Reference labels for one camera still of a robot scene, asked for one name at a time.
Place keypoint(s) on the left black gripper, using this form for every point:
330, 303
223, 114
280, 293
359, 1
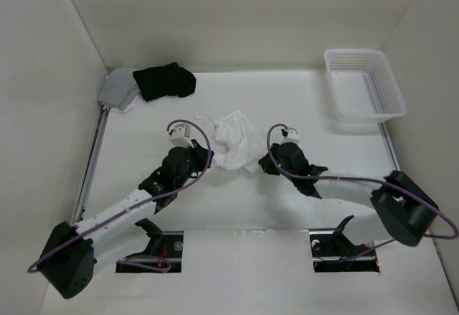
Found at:
202, 155

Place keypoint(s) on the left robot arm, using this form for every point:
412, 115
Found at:
74, 253

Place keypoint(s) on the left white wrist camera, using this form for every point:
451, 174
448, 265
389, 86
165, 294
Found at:
179, 135

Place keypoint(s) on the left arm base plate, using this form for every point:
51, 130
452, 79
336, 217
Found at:
161, 254

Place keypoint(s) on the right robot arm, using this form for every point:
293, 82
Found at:
395, 213

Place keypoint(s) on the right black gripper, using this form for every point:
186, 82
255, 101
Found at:
266, 163

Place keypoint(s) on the white folded tank top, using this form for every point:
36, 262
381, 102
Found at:
127, 109

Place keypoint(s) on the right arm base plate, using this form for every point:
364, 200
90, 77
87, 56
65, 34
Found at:
336, 254

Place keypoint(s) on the left metal table rail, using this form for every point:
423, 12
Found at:
80, 203

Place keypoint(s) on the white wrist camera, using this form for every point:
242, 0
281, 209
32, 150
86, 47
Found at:
179, 135
290, 135

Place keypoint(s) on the white plastic basket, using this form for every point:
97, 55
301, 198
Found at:
363, 87

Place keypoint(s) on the grey folded tank top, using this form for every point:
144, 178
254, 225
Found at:
119, 88

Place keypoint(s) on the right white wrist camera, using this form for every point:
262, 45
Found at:
290, 135

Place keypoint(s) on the white tank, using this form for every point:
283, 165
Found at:
243, 141
127, 109

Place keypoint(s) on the black folded tank top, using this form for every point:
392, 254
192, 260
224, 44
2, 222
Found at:
168, 80

